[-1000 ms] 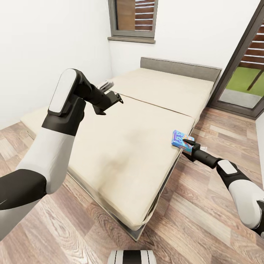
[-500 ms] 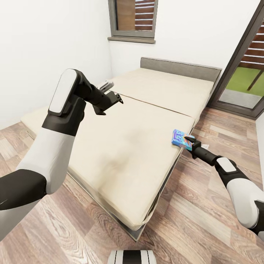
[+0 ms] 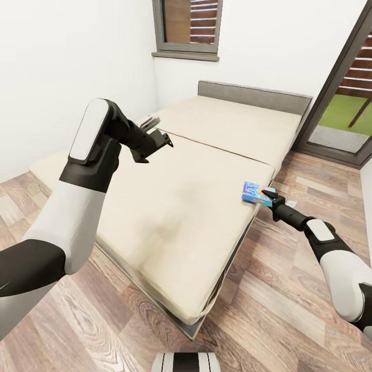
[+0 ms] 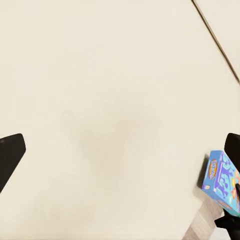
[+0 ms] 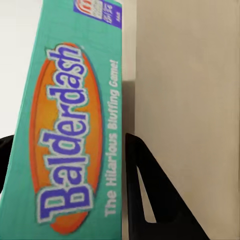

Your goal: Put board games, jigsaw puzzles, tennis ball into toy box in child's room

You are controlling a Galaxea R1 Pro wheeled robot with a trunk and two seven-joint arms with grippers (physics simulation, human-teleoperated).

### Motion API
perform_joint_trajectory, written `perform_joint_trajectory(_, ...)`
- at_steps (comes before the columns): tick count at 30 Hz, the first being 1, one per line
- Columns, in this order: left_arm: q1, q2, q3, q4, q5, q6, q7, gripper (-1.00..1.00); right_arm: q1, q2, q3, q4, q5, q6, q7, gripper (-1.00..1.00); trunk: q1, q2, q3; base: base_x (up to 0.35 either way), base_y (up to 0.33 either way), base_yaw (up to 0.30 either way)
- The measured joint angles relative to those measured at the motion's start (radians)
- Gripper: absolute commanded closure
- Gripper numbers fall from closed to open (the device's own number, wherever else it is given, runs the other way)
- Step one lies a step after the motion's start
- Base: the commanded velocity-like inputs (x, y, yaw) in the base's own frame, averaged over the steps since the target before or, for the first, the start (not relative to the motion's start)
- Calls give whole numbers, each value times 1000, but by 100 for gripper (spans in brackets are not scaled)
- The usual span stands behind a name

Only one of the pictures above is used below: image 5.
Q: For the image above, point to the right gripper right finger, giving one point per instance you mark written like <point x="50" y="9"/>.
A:
<point x="174" y="220"/>

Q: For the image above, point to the board game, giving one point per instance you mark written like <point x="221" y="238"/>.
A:
<point x="64" y="175"/>

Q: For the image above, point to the bed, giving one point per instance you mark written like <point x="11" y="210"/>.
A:
<point x="181" y="96"/>

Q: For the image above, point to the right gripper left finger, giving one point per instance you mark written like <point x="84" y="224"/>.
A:
<point x="5" y="151"/>

